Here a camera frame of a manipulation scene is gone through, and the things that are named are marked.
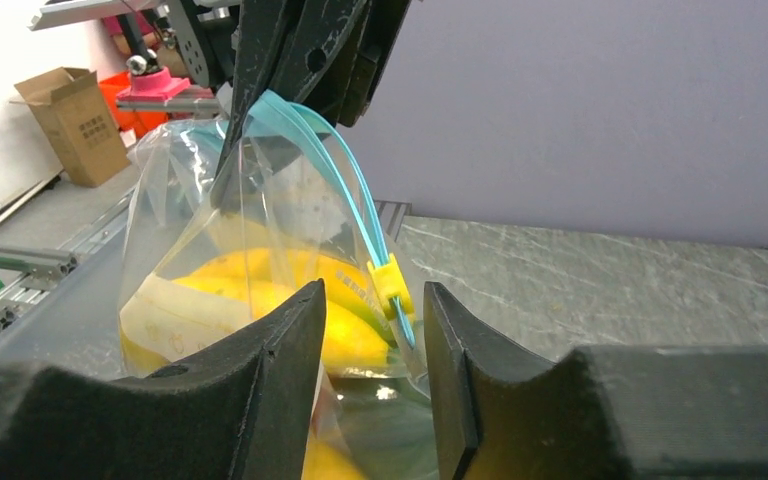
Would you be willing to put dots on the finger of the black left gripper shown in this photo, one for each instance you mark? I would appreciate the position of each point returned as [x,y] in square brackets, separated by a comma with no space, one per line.
[286,47]
[344,94]

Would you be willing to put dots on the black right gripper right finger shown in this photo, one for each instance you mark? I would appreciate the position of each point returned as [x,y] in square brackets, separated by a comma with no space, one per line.
[501,411]

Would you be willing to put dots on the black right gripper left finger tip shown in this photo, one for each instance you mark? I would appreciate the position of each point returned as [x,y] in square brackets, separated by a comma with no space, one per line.
[239,409]

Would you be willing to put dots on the yellow banana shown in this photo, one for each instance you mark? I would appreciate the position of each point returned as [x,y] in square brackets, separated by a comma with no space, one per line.
[167,319]

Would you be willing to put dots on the clear zip bag blue zipper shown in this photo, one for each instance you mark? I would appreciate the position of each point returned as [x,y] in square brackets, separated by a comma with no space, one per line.
[214,244]

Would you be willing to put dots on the pink and orange fixture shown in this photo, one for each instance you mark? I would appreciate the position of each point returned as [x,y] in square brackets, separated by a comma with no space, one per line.
[140,103]

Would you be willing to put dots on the brown cardboard box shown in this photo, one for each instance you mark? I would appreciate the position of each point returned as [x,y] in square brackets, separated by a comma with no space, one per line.
[71,110]

